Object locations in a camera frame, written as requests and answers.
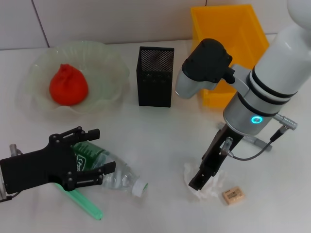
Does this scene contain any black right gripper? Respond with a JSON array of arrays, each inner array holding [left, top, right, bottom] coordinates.
[[189, 126, 243, 191]]

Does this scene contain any mint green pen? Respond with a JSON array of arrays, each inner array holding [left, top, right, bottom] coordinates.
[[53, 182, 104, 221]]

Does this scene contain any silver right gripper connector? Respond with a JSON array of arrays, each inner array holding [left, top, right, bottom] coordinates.
[[220, 137, 234, 155]]

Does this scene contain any clear water bottle green label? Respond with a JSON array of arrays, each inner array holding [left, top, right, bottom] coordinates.
[[70, 142, 149, 198]]

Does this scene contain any black mesh pen holder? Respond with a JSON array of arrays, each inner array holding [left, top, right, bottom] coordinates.
[[136, 46, 175, 108]]

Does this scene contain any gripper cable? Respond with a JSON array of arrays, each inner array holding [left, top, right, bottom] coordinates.
[[0, 193, 19, 202], [225, 128, 282, 161]]

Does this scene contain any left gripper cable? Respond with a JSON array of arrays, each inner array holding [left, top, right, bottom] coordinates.
[[0, 193, 19, 202]]

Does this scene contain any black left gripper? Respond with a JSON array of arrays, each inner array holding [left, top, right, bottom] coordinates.
[[0, 126, 117, 195]]

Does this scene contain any yellow plastic bin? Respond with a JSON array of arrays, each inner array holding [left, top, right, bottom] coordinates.
[[190, 4, 270, 107]]

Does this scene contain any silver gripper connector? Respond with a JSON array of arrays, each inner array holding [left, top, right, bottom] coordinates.
[[220, 137, 234, 155], [9, 143, 22, 156]]

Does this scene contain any green glass fruit plate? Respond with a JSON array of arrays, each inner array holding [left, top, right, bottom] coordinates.
[[25, 41, 131, 115]]

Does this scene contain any white paper ball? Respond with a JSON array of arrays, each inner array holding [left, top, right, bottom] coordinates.
[[182, 162, 228, 200]]

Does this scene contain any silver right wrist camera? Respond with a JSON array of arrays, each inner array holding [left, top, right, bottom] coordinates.
[[175, 38, 251, 100]]

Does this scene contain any tan eraser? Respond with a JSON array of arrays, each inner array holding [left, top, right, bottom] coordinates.
[[222, 185, 245, 206]]

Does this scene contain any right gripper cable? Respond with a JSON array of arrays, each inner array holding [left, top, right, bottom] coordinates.
[[225, 128, 282, 161]]

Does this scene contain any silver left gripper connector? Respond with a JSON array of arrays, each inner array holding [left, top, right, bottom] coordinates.
[[9, 143, 22, 156]]

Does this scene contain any silver glitter pen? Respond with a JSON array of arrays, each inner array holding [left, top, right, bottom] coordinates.
[[217, 122, 273, 152]]

